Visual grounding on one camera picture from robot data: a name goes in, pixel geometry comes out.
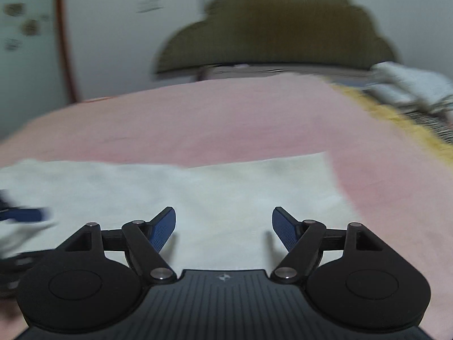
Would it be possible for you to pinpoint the white wall socket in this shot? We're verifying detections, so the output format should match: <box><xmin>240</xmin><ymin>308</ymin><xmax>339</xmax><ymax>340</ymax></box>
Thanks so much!
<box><xmin>136</xmin><ymin>0</ymin><xmax>164</xmax><ymax>14</ymax></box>

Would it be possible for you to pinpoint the white crumpled cloth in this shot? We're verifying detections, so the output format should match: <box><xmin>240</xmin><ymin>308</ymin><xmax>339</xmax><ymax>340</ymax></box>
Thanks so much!
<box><xmin>370</xmin><ymin>61</ymin><xmax>453</xmax><ymax>112</ymax></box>

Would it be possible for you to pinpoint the white blanket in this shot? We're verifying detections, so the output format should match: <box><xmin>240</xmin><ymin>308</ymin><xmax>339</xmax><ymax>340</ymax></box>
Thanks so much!
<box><xmin>0</xmin><ymin>152</ymin><xmax>354</xmax><ymax>271</ymax></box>

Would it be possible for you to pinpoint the olive padded headboard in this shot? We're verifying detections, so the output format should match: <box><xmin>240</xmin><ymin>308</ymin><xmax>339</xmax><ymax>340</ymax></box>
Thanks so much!
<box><xmin>154</xmin><ymin>0</ymin><xmax>399</xmax><ymax>76</ymax></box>

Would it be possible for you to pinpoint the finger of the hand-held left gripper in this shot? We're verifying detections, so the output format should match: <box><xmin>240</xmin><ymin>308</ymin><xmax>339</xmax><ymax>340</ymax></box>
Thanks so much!
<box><xmin>0</xmin><ymin>206</ymin><xmax>51</xmax><ymax>224</ymax></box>

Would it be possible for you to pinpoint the grey brown pillow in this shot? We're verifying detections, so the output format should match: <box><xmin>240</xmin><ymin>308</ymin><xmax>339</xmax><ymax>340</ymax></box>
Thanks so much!
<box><xmin>194</xmin><ymin>63</ymin><xmax>376</xmax><ymax>83</ymax></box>

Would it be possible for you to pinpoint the flower sticker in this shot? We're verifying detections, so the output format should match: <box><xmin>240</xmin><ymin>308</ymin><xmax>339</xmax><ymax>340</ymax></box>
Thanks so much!
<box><xmin>3</xmin><ymin>3</ymin><xmax>27</xmax><ymax>16</ymax></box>

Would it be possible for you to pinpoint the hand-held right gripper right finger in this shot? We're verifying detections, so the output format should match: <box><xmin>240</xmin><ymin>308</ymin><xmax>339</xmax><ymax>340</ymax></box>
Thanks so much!
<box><xmin>271</xmin><ymin>206</ymin><xmax>393</xmax><ymax>284</ymax></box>

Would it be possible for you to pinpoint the white wardrobe door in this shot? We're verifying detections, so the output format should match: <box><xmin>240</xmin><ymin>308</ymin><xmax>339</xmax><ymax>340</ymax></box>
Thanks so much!
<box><xmin>0</xmin><ymin>0</ymin><xmax>62</xmax><ymax>139</ymax></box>

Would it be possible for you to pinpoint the pink floral blanket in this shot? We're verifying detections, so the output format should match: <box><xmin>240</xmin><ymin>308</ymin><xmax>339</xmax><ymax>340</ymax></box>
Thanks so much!
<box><xmin>0</xmin><ymin>73</ymin><xmax>453</xmax><ymax>340</ymax></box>

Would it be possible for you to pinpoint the brown wooden door frame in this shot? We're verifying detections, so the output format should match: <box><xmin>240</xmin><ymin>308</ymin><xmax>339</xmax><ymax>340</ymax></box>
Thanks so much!
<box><xmin>54</xmin><ymin>0</ymin><xmax>83</xmax><ymax>103</ymax></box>

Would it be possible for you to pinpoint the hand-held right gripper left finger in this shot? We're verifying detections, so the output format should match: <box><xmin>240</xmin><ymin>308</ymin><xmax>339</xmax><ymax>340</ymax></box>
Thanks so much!
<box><xmin>53</xmin><ymin>206</ymin><xmax>178</xmax><ymax>284</ymax></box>

